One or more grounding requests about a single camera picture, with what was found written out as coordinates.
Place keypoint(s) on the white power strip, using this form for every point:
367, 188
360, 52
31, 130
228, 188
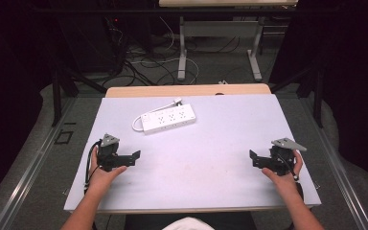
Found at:
169, 119

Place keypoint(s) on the white desk with metal legs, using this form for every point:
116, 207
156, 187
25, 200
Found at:
220, 28

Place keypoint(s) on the person's right hand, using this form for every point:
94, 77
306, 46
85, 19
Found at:
284, 182

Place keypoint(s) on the white table cover sheet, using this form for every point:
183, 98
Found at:
204, 153

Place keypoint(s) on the person's left hand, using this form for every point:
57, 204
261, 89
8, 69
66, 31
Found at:
102, 179

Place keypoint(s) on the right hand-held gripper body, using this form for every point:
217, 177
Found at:
282, 156

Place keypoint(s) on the black metal stand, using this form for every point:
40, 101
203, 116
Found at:
57, 96
316, 96

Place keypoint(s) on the person's white shirt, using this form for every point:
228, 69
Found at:
188, 224

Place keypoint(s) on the person's dark trousers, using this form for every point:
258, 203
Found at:
236, 222

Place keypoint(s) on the aluminium floor rail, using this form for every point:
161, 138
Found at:
28, 172
335, 172

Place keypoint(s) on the black floor socket cover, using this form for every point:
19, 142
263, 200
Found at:
64, 137

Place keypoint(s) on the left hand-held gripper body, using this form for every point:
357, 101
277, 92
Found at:
108, 150

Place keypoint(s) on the dark computer tower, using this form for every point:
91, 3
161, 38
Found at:
108, 35

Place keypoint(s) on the white power plug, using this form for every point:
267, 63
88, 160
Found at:
178, 101

